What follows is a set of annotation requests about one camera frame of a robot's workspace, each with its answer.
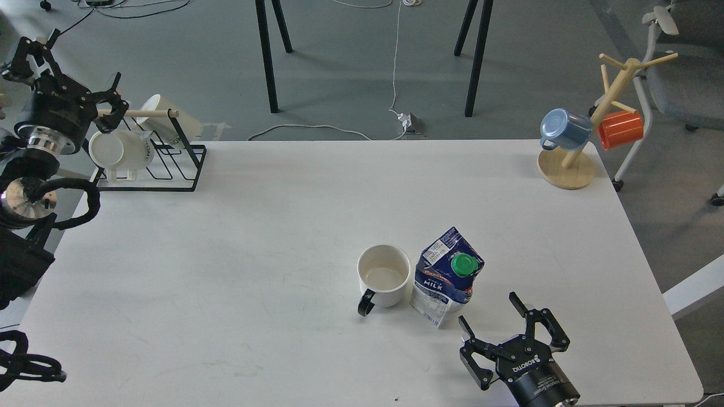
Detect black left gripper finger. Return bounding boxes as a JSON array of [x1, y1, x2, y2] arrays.
[[90, 72, 129, 133], [2, 29, 63, 94]]

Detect black cable bundle left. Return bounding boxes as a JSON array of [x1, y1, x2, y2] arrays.
[[0, 330, 67, 392]]

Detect black wire dish rack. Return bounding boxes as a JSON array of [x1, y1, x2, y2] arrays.
[[84, 109, 207, 192]]

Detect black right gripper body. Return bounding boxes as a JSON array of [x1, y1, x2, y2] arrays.
[[495, 335, 581, 406]]

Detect black table leg left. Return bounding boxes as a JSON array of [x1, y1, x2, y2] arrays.
[[254, 1, 293, 114]]

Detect white power adapter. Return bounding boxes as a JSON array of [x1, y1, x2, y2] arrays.
[[397, 112, 424, 136]]

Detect black table leg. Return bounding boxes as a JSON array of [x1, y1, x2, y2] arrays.
[[454, 1, 494, 118], [254, 1, 293, 114]]

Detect blue mug on tree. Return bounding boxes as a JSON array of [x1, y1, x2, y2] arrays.
[[540, 108, 593, 151]]

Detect blue white milk carton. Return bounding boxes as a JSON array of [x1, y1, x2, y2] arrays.
[[410, 227, 485, 329]]

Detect wooden mug tree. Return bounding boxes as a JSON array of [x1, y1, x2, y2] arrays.
[[536, 53, 678, 190]]

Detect black table leg right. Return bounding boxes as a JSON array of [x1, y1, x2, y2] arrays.
[[454, 1, 494, 118]]

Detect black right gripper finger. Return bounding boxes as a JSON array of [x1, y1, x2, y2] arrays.
[[458, 316, 500, 391], [508, 292, 571, 354]]

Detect white mug lying in rack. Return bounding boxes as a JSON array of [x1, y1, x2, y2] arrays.
[[88, 129, 156, 182]]

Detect white mug black handle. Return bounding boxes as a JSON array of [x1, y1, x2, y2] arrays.
[[356, 244, 411, 317]]

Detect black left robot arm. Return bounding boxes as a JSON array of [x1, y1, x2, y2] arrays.
[[1, 30, 129, 309]]

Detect cream cup on rack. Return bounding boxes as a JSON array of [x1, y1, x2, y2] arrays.
[[136, 94, 202, 149]]

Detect orange mug on tree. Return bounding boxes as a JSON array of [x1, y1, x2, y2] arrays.
[[597, 110, 644, 150]]

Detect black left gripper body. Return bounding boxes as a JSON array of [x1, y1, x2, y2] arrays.
[[15, 76, 97, 155]]

